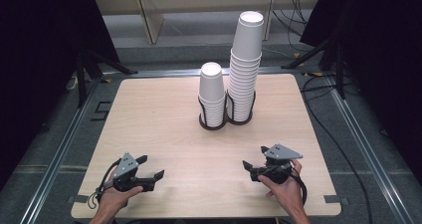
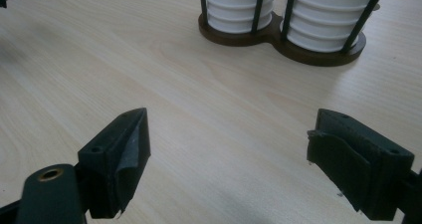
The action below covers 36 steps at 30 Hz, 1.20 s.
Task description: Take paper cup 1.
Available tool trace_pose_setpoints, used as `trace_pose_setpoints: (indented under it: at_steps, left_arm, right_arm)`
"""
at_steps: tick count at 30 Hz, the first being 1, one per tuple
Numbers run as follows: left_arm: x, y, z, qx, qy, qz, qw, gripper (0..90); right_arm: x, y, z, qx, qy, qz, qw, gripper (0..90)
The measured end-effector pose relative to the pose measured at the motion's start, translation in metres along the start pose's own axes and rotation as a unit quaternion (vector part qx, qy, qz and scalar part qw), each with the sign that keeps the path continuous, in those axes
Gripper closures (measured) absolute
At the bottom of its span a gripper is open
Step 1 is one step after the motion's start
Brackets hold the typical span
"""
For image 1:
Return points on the black curtain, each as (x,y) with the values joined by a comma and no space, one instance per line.
(381,35)
(36,51)

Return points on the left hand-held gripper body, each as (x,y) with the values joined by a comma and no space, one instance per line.
(126,166)

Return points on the light wooden shelf unit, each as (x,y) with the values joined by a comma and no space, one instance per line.
(151,15)

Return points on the short paper cup stack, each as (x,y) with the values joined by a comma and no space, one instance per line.
(211,88)

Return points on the aluminium floor rail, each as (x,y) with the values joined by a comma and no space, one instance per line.
(56,157)
(166,72)
(368,151)

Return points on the tall paper cup stack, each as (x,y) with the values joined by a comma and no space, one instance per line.
(247,44)

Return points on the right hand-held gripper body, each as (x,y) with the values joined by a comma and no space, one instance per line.
(282,153)

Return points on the person's right hand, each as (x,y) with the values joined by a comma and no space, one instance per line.
(287,194)

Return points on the black double cup holder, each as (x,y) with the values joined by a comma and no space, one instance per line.
(212,127)

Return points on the person's left hand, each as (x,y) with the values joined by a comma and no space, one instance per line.
(114,200)

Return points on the black tripod stand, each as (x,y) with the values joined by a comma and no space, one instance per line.
(81,78)
(339,71)

